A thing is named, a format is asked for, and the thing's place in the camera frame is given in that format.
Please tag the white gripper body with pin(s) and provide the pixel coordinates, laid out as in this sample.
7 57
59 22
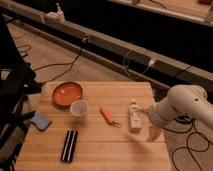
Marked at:
154 116

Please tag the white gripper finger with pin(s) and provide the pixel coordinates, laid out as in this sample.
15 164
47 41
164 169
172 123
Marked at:
154 133
141 109

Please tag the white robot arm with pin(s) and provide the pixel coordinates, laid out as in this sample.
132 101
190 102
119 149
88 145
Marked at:
180 100

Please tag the white bottle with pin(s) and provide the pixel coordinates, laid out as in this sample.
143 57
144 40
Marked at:
134 117

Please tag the orange plate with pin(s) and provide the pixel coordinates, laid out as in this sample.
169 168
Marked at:
66 93

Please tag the black striped bar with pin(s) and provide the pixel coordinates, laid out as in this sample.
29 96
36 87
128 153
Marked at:
69 146

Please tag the blue cloth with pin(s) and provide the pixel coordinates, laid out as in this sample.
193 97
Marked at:
40 121

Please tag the white object on ledge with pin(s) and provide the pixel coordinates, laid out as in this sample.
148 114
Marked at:
58 15

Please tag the black equipment stand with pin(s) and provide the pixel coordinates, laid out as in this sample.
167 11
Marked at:
17 80

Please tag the orange handled tool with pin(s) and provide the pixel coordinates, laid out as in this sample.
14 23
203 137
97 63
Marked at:
108 118

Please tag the long black rail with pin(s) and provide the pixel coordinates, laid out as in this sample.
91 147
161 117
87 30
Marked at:
182 50

